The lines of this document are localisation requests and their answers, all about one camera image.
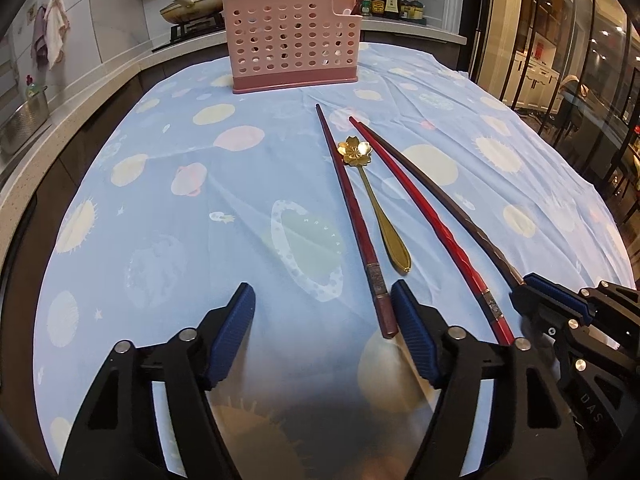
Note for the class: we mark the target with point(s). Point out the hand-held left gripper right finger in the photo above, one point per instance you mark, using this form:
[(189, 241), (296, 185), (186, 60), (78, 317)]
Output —
[(415, 330)]

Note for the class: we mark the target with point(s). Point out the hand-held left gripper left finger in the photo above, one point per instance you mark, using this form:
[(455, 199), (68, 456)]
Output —
[(227, 330)]

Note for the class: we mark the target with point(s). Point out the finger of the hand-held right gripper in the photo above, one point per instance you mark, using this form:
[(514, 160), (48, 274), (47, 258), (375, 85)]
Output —
[(540, 317), (560, 295)]

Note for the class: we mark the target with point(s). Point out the dark brown chopstick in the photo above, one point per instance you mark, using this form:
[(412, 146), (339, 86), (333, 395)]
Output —
[(505, 267)]

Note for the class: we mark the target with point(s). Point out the gold flower spoon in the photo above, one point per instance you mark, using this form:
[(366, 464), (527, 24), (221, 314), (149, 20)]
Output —
[(387, 230)]

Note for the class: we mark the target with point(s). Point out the dark red chopstick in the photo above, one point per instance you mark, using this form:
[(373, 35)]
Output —
[(347, 200)]

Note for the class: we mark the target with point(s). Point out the pink perforated utensil holder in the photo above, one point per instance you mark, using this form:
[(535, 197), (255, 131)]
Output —
[(290, 40)]

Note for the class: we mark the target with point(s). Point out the blue dotted tablecloth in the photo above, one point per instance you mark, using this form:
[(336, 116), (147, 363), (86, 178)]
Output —
[(200, 210)]

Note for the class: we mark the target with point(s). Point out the white cabinet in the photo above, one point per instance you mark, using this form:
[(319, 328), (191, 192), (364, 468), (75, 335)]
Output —
[(537, 77)]

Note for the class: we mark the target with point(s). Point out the glass sliding door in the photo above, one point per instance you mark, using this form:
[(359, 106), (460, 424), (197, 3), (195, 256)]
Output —
[(550, 20)]

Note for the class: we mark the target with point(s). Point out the stainless steel pot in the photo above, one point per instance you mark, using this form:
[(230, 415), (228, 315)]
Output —
[(25, 120)]

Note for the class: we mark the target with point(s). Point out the black gas stove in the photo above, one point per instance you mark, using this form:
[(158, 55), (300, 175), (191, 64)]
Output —
[(200, 27)]

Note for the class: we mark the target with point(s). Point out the green dish soap bottle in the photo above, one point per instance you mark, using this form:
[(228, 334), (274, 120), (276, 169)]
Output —
[(34, 87)]

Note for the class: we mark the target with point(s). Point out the green lid jars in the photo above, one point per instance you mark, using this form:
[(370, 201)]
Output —
[(412, 10)]

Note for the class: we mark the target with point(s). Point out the yellow pan with lid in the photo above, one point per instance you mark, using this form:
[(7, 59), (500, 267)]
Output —
[(190, 5)]

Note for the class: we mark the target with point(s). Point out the white hanging towel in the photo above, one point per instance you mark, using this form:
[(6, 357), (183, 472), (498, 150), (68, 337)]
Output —
[(56, 30)]

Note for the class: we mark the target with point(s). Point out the purple hanging towel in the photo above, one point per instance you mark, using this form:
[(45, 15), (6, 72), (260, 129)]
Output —
[(39, 35)]

